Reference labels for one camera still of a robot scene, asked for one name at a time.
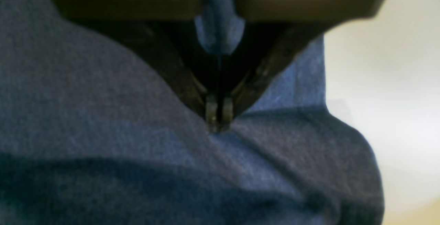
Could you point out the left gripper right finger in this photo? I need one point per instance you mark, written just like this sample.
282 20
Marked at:
275 33

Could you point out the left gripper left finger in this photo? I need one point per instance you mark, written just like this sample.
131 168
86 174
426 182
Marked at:
163 34

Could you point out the blue grey t-shirt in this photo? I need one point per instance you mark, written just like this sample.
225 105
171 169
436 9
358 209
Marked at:
92 135

